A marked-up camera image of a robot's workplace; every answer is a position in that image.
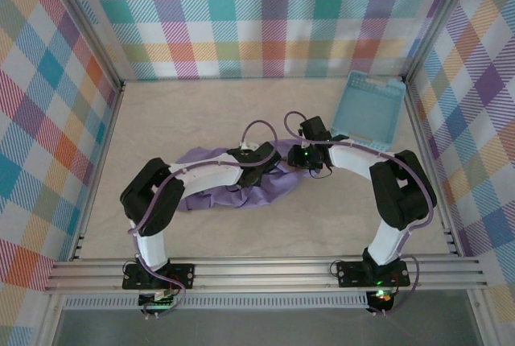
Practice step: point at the purple t-shirt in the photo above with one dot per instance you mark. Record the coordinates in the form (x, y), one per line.
(257, 198)

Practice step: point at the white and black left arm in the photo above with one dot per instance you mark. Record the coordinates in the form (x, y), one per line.
(209, 175)

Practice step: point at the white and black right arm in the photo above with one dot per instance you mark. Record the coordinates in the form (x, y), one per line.
(354, 161)

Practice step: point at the light blue plastic basket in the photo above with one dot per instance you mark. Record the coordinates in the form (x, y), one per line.
(368, 112)

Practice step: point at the black controller board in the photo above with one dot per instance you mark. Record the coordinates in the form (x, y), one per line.
(380, 301)

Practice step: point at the green controller board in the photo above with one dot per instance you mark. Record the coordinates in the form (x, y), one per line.
(159, 301)

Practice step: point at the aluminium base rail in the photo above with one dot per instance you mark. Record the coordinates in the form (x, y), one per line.
(261, 273)

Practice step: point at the aluminium side rail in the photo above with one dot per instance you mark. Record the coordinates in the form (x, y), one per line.
(418, 120)
(101, 161)

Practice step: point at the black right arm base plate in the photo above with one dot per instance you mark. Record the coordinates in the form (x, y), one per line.
(350, 273)

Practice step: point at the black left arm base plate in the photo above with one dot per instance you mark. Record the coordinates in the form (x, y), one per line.
(181, 275)

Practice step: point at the aluminium frame post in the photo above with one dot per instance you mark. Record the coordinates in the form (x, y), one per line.
(85, 24)
(48, 322)
(439, 20)
(484, 318)

